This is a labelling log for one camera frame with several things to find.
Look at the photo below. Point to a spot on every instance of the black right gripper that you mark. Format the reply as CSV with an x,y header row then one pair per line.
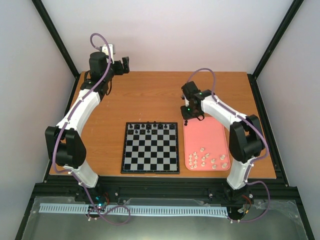
x,y
186,116

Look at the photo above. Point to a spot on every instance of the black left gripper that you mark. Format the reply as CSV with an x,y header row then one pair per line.
x,y
120,71

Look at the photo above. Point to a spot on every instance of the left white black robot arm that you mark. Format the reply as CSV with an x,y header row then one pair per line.
x,y
64,144

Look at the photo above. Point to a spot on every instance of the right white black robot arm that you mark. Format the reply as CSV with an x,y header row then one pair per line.
x,y
246,140

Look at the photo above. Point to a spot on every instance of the black white chess board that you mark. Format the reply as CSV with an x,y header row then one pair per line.
x,y
151,153

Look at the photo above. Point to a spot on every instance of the pink plastic tray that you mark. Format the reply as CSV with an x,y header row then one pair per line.
x,y
210,135

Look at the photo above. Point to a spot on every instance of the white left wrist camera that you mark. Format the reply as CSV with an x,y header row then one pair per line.
x,y
109,50

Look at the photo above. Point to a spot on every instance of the right black frame post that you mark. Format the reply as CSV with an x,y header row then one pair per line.
x,y
283,26

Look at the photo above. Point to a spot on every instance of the black frame post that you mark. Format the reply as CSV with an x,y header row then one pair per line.
x,y
283,26
44,15

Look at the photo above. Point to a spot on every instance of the left black frame post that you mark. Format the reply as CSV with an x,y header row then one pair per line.
x,y
44,15

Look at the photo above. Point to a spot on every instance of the black aluminium frame base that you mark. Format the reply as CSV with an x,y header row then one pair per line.
x,y
119,188

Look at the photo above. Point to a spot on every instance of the light blue slotted cable duct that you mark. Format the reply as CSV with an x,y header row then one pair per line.
x,y
136,210

